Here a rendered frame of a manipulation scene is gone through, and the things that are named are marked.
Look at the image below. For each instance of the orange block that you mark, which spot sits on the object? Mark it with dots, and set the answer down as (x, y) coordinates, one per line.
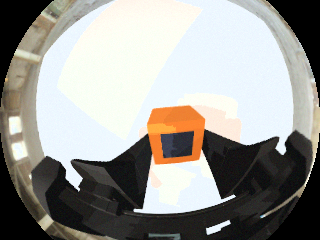
(176, 134)

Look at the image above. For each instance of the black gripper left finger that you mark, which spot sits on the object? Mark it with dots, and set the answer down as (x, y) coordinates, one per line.
(128, 173)

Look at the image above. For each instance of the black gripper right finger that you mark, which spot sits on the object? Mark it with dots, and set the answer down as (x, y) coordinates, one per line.
(230, 161)

